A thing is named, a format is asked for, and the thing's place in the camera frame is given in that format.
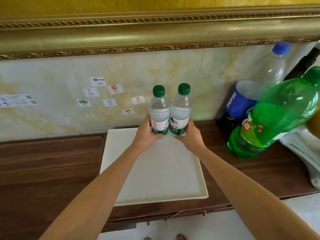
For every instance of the person's left hand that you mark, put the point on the person's left hand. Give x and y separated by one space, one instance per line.
143 137

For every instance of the person's right hand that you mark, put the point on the person's right hand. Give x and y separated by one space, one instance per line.
193 141

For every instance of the person's right thumb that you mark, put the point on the person's right thumb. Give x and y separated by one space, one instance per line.
180 138

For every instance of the person's left thumb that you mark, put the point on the person's left thumb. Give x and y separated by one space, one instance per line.
158 136

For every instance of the green cap water bottle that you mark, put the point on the green cap water bottle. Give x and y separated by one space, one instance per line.
180 109
159 109

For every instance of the person's left forearm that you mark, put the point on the person's left forearm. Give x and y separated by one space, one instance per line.
100 192

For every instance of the person's right forearm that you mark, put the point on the person's right forearm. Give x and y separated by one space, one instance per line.
245 194

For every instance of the white square tray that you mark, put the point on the white square tray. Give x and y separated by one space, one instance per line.
160 177

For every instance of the group of picture cards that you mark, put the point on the group of picture cards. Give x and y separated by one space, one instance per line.
110 102

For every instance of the blue label cola bottle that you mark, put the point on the blue label cola bottle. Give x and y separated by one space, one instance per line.
241 102

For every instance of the brass drawer knob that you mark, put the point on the brass drawer knob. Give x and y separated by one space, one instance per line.
205 213

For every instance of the large green soda bottle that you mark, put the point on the large green soda bottle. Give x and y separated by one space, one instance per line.
275 114

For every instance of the person's right foot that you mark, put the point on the person's right foot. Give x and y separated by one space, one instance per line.
181 237

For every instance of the white curved stand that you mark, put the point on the white curved stand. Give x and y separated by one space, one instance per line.
303 149

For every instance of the dark wooden cabinet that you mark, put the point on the dark wooden cabinet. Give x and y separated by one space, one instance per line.
37 177

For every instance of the white printed label sheet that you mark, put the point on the white printed label sheet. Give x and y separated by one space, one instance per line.
17 100

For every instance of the ornate gold picture frame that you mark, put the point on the ornate gold picture frame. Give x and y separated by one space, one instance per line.
150 34

